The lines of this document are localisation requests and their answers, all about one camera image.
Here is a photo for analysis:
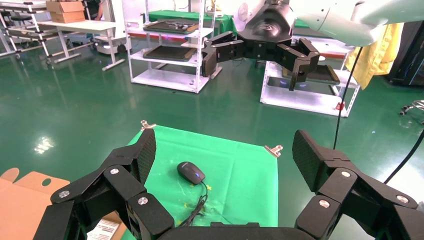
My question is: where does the white printed instruction sheet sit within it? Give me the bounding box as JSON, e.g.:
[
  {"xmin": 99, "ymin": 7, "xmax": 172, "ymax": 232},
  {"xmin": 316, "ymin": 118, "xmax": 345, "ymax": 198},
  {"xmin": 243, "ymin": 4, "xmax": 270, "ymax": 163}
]
[{"xmin": 86, "ymin": 218, "xmax": 121, "ymax": 240}]

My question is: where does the brown cardboard carton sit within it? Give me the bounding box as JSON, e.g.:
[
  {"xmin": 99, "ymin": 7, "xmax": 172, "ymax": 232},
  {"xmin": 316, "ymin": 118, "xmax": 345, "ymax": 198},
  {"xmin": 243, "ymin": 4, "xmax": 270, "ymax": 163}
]
[
  {"xmin": 45, "ymin": 0, "xmax": 86, "ymax": 14},
  {"xmin": 49, "ymin": 10, "xmax": 86, "ymax": 24}
]

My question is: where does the black computer mouse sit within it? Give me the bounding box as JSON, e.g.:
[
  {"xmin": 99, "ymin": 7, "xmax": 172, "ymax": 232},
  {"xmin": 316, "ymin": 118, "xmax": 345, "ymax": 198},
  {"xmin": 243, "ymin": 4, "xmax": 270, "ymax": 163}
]
[{"xmin": 176, "ymin": 161, "xmax": 206, "ymax": 186}]

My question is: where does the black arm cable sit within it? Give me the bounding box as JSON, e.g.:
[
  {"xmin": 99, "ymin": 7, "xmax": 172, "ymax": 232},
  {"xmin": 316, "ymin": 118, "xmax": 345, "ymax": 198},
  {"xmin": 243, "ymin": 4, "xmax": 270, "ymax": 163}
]
[
  {"xmin": 332, "ymin": 46, "xmax": 364, "ymax": 151},
  {"xmin": 383, "ymin": 129, "xmax": 424, "ymax": 185}
]

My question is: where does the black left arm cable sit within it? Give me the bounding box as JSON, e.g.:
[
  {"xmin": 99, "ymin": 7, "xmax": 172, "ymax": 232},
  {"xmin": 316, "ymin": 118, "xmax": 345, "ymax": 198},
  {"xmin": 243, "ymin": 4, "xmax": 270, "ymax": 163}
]
[{"xmin": 383, "ymin": 129, "xmax": 424, "ymax": 185}]

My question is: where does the black cabinet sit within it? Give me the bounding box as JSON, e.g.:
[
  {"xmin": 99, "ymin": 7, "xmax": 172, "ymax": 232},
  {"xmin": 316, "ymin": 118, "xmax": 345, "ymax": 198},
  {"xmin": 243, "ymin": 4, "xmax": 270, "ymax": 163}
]
[{"xmin": 387, "ymin": 20, "xmax": 424, "ymax": 88}]

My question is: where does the green covered table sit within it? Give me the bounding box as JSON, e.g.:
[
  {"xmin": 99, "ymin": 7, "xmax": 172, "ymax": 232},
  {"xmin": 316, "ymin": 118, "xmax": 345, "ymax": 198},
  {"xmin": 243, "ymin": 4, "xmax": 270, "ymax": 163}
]
[{"xmin": 148, "ymin": 9, "xmax": 238, "ymax": 36}]

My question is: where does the yellow cloth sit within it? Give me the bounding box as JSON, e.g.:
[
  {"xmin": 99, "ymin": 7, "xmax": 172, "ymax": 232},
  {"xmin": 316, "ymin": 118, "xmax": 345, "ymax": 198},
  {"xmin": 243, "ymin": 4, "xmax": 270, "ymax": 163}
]
[{"xmin": 344, "ymin": 22, "xmax": 405, "ymax": 91}]

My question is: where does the black tray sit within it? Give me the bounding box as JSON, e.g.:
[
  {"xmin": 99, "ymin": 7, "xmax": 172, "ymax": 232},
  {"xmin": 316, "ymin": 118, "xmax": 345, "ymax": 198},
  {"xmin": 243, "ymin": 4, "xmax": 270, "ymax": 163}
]
[
  {"xmin": 282, "ymin": 64, "xmax": 341, "ymax": 86},
  {"xmin": 143, "ymin": 20, "xmax": 200, "ymax": 35},
  {"xmin": 143, "ymin": 45, "xmax": 197, "ymax": 63}
]

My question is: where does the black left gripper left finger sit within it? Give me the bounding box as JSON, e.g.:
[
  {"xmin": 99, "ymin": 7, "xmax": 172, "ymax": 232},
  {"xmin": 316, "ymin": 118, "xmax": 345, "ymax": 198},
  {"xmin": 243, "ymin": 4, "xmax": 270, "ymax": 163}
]
[{"xmin": 33, "ymin": 128, "xmax": 175, "ymax": 240}]

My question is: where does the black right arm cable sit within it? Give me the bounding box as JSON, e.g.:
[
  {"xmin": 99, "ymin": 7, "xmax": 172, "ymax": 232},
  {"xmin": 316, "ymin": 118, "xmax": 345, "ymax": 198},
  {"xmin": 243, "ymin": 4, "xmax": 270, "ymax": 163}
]
[{"xmin": 332, "ymin": 46, "xmax": 364, "ymax": 151}]

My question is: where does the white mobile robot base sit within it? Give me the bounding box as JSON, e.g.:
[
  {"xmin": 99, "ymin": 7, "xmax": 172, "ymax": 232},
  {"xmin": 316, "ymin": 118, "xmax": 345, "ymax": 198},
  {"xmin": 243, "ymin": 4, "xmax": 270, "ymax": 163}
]
[{"xmin": 93, "ymin": 34, "xmax": 132, "ymax": 56}]

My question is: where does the person in dark clothes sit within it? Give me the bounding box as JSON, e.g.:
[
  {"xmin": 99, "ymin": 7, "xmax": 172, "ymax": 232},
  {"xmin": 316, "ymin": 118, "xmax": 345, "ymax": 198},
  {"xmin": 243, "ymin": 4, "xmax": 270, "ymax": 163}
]
[{"xmin": 82, "ymin": 0, "xmax": 105, "ymax": 21}]

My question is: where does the aluminium frame cart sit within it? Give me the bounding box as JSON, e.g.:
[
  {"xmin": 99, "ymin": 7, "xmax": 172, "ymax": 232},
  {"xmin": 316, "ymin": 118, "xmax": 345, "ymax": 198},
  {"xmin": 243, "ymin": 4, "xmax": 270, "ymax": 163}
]
[{"xmin": 0, "ymin": 0, "xmax": 56, "ymax": 65}]

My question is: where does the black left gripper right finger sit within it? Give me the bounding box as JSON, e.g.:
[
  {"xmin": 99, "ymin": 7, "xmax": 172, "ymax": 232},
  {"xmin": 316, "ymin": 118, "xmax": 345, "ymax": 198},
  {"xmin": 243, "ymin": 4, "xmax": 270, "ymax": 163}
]
[{"xmin": 292, "ymin": 129, "xmax": 424, "ymax": 240}]

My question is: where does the white fan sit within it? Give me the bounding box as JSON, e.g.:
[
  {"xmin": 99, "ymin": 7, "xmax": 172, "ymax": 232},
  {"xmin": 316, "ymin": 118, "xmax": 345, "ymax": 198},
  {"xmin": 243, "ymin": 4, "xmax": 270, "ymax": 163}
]
[{"xmin": 237, "ymin": 2, "xmax": 250, "ymax": 22}]

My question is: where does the black mouse cord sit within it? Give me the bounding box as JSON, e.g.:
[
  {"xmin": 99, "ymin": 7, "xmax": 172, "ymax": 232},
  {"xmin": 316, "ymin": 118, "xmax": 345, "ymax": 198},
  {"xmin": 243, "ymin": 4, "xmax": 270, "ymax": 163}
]
[{"xmin": 178, "ymin": 181, "xmax": 210, "ymax": 228}]

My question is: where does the white work table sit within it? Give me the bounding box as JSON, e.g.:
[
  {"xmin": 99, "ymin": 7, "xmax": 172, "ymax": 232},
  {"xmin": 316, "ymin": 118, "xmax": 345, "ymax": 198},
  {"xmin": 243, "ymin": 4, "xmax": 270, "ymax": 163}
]
[{"xmin": 37, "ymin": 20, "xmax": 126, "ymax": 72}]

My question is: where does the white metal shelf rack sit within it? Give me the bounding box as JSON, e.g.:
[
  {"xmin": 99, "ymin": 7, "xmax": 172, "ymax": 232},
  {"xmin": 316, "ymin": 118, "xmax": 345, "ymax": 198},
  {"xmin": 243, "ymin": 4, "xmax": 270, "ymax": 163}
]
[
  {"xmin": 259, "ymin": 33, "xmax": 362, "ymax": 118},
  {"xmin": 121, "ymin": 0, "xmax": 223, "ymax": 95}
]

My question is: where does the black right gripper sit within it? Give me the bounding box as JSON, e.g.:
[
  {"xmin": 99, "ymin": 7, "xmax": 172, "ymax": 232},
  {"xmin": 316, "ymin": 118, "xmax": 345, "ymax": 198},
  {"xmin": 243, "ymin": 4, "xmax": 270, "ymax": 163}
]
[{"xmin": 201, "ymin": 2, "xmax": 322, "ymax": 92}]

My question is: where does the green tablecloth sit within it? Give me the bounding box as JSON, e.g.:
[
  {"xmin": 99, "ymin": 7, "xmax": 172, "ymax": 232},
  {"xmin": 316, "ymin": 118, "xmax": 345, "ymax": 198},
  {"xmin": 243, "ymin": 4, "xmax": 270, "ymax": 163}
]
[{"xmin": 120, "ymin": 125, "xmax": 280, "ymax": 240}]

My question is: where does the silver binder clip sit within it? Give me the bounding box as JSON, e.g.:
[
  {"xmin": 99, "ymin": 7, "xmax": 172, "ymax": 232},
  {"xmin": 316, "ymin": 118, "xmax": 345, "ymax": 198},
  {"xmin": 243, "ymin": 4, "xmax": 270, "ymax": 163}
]
[
  {"xmin": 140, "ymin": 119, "xmax": 158, "ymax": 132},
  {"xmin": 263, "ymin": 144, "xmax": 284, "ymax": 159}
]

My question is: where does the brown cardboard box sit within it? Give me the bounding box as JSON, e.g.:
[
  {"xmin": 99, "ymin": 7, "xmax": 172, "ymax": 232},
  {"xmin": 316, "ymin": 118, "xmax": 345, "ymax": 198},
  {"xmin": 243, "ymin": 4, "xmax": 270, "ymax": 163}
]
[{"xmin": 0, "ymin": 167, "xmax": 128, "ymax": 240}]

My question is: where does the chair wheel base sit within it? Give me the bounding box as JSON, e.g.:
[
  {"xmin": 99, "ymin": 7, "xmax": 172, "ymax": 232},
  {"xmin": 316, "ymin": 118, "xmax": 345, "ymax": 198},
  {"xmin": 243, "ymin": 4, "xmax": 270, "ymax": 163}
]
[{"xmin": 399, "ymin": 99, "xmax": 424, "ymax": 126}]

